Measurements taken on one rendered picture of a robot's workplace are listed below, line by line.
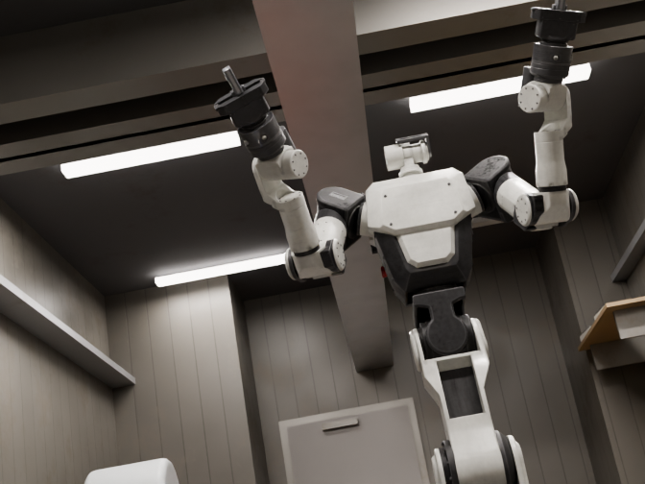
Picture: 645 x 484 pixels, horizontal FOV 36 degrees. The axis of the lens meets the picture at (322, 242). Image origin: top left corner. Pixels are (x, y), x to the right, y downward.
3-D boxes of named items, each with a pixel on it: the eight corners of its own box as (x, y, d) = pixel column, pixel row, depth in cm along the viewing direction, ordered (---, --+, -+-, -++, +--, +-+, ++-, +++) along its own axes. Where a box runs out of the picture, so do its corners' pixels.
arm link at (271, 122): (209, 100, 218) (234, 144, 224) (217, 113, 209) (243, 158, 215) (259, 72, 218) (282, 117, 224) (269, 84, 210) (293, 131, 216)
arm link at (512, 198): (527, 246, 231) (488, 214, 251) (577, 239, 234) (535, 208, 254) (530, 200, 226) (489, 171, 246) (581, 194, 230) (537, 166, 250)
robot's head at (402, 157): (390, 182, 263) (384, 153, 266) (427, 175, 263) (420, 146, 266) (389, 172, 257) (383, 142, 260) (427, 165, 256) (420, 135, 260)
